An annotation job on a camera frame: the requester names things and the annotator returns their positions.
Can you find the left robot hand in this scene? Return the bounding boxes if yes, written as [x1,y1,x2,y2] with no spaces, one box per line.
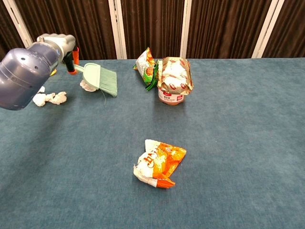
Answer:
[36,33,80,76]

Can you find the small green broom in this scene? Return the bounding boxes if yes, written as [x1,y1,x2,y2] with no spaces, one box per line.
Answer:
[73,62,118,107]

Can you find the crumpled white tissue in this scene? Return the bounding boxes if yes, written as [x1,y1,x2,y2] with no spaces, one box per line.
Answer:
[79,80,100,93]
[52,91,68,105]
[32,86,57,107]

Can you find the green orange snack bag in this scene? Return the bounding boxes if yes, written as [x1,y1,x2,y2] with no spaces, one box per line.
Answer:
[132,47,160,92]

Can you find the dark brown curtain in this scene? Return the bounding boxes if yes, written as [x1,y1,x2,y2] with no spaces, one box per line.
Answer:
[0,0,305,66]

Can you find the red label plastic cup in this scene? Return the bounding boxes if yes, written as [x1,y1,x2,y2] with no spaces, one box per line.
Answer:
[158,87,186,106]

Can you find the orange white chips bag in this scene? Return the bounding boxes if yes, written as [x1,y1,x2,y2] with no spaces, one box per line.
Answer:
[133,139,187,189]

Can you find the blue felt table cover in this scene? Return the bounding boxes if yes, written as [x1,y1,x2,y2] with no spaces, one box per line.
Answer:
[0,57,305,229]

